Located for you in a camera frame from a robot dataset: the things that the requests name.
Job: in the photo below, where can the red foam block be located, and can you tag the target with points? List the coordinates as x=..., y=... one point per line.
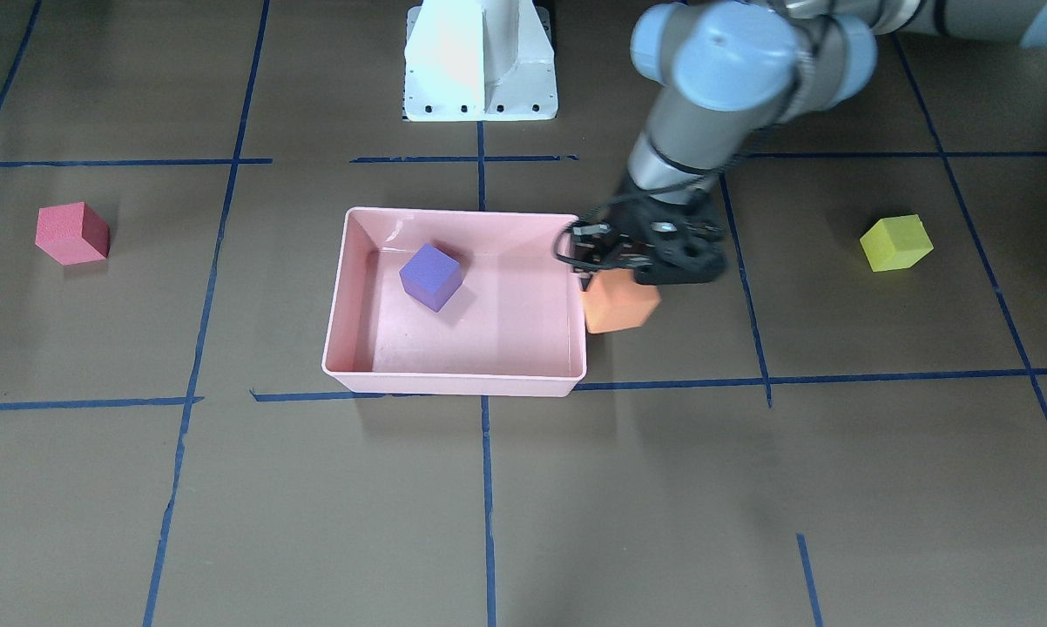
x=72, y=234

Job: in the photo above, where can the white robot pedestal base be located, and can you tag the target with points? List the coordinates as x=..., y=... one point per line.
x=470, y=61

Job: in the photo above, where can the purple foam block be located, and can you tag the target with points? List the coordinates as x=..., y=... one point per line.
x=431, y=277

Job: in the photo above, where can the orange foam block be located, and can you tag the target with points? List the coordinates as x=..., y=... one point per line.
x=614, y=301

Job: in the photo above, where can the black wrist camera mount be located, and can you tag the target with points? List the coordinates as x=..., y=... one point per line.
x=681, y=253

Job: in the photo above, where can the pink plastic bin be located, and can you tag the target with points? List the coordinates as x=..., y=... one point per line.
x=515, y=327

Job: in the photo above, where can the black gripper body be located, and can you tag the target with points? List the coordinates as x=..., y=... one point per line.
x=638, y=212

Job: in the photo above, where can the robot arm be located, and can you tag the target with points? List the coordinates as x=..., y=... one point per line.
x=729, y=73

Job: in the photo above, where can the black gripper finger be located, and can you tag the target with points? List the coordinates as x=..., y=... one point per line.
x=593, y=259

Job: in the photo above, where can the yellow-green foam block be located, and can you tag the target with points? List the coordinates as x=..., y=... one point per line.
x=895, y=243

